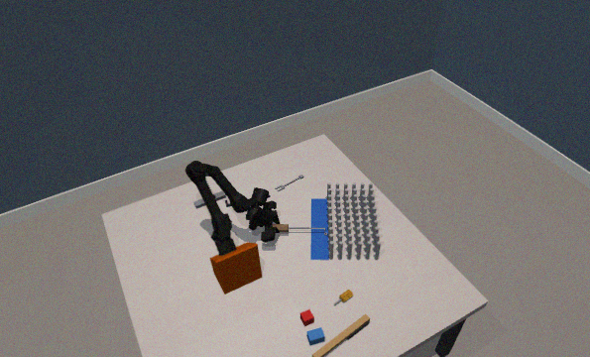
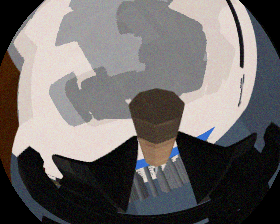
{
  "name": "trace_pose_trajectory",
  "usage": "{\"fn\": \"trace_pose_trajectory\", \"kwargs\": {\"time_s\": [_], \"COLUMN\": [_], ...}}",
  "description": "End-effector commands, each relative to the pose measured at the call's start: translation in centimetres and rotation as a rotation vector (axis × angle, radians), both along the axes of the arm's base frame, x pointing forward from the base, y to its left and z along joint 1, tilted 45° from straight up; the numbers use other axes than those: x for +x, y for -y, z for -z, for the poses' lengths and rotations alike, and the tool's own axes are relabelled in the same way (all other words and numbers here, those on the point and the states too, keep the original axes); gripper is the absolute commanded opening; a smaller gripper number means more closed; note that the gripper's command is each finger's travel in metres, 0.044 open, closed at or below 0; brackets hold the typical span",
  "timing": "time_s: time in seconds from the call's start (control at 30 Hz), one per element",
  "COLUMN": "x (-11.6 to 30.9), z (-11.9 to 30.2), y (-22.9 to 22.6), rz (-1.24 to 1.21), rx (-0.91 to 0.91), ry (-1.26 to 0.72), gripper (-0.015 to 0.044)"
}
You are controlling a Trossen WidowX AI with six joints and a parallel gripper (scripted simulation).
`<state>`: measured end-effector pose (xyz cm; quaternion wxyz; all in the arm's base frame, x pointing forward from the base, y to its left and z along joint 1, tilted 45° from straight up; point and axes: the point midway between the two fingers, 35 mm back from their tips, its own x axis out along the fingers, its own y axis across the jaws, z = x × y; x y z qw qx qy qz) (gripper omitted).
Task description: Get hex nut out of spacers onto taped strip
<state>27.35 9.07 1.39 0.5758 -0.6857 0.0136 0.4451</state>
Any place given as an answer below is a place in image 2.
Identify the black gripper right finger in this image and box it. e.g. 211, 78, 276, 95
176, 131, 257, 204

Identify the blue flat strip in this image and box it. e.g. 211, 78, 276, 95
135, 127, 214, 169

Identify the grey combination wrench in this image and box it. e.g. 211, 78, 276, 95
237, 75, 245, 107

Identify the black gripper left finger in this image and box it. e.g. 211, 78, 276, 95
51, 136, 139, 213

